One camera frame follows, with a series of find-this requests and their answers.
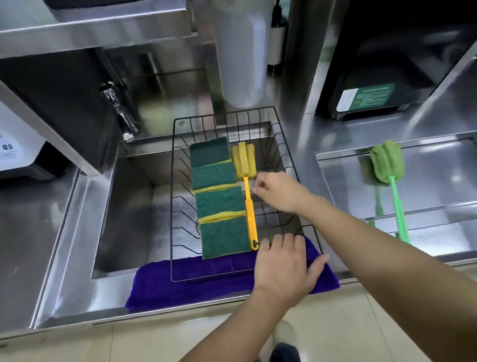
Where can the person's left hand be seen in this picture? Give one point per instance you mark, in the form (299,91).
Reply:
(283,274)

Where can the person's right hand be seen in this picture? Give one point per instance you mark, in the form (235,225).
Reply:
(284,191)

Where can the person's left thumb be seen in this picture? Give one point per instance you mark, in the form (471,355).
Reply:
(319,265)

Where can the person's left little finger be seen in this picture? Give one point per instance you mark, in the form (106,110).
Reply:
(264,253)

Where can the person's right fingers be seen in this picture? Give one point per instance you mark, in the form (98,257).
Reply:
(263,187)

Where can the person's left middle finger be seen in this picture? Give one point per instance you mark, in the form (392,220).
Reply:
(287,246)

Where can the person's left forearm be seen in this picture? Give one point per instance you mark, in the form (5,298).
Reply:
(218,345)

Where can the person's right forearm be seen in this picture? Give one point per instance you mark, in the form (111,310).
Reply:
(407,285)

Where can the yellow sponge bottle brush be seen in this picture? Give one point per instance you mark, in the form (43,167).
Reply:
(244,160)

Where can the green and yellow scouring sponge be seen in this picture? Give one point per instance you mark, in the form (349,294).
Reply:
(209,151)
(219,203)
(225,237)
(213,176)

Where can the purple microfibre cloth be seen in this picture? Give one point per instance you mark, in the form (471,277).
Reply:
(168,287)

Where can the green sponge bottle brush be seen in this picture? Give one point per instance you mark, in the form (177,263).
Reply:
(387,161)

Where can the deep stainless steel sink basin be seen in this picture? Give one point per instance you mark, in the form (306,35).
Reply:
(134,220)

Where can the translucent white cylinder container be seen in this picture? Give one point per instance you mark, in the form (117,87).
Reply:
(241,55)

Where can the white pump bottle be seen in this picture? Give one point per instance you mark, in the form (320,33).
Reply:
(277,46)

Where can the shallow stainless steel basin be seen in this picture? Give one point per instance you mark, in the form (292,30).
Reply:
(440,175)

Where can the chrome dispenser tap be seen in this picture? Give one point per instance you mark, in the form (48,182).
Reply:
(122,111)

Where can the black appliance with green label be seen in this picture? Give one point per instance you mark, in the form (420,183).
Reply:
(397,51)

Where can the dark steel drinks dispenser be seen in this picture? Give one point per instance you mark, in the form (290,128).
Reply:
(63,106)

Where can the stainless steel shelf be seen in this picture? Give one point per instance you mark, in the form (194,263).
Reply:
(86,32)

